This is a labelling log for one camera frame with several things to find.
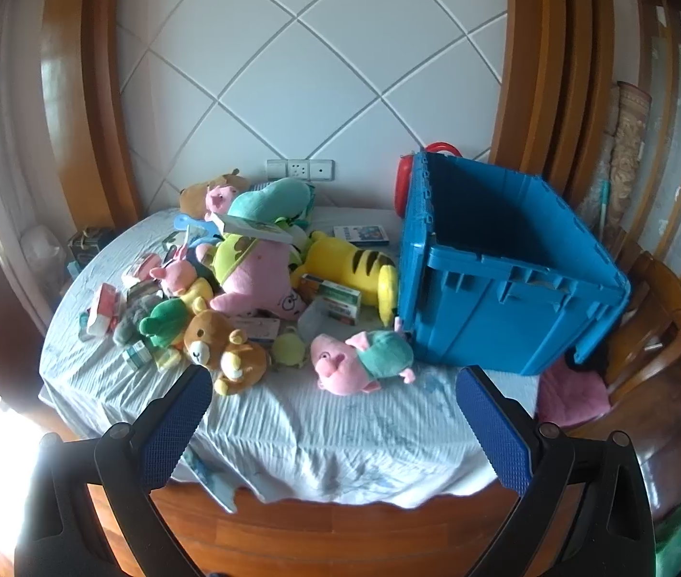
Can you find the brown bear plush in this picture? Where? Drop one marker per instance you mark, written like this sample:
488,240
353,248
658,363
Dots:
208,336

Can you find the grey plush toy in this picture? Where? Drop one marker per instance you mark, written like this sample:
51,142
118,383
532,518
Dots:
133,318

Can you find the pink pig plush yellow clothes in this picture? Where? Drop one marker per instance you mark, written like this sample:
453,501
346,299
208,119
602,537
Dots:
181,273

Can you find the green plush toy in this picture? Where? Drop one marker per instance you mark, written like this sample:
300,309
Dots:
163,315

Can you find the yellow-green ball plush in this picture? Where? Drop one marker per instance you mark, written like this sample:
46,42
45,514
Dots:
288,350

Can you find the pink starfish plush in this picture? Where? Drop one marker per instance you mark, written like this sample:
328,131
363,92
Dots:
256,276

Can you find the small teal box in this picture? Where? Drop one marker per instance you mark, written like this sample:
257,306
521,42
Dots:
136,356

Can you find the dark metal tin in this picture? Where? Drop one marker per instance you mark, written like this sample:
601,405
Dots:
89,246

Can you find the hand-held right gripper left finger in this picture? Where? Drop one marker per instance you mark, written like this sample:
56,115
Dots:
175,427

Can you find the white card box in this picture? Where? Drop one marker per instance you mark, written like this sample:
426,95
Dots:
256,329

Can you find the red plastic basket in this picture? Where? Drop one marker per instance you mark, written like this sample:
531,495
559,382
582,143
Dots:
403,183

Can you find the wooden chair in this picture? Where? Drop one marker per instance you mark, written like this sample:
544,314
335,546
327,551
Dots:
653,312

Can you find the round wooden desktop table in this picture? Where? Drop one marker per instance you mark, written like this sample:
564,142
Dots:
316,535

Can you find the clear plastic bag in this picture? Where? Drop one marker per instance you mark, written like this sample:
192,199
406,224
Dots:
43,252

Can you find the white wall socket strip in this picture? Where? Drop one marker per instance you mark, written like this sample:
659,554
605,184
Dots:
299,169

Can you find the white paper tag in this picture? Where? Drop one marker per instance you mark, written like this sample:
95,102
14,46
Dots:
253,228

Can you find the small blue picture box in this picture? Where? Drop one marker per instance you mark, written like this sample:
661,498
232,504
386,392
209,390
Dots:
361,234

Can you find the blue plastic toy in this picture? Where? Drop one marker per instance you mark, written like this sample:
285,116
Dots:
196,226

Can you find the yellow striped tiger plush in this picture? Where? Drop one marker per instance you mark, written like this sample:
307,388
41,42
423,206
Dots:
346,261

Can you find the rolled patterned carpet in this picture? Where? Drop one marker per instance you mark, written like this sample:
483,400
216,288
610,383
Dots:
626,144

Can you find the brown plush with hat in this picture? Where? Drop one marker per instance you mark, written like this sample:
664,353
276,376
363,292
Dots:
196,195

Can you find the blue plastic crate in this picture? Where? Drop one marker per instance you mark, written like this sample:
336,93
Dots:
497,312

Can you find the pink pig plush blue dress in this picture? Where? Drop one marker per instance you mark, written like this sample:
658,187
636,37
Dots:
331,360

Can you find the small pink pig plush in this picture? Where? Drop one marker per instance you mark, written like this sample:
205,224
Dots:
219,197

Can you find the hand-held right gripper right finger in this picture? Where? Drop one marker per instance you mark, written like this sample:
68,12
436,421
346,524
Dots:
494,433

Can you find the pink cushion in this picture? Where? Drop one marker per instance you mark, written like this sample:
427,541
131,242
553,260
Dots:
569,396

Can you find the wooden wall pillar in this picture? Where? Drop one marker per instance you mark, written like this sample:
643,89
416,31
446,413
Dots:
545,72
76,102

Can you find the red white medicine box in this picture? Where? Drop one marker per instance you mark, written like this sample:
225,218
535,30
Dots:
142,265
103,306

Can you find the teal plush toy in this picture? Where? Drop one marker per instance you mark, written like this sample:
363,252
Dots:
268,198

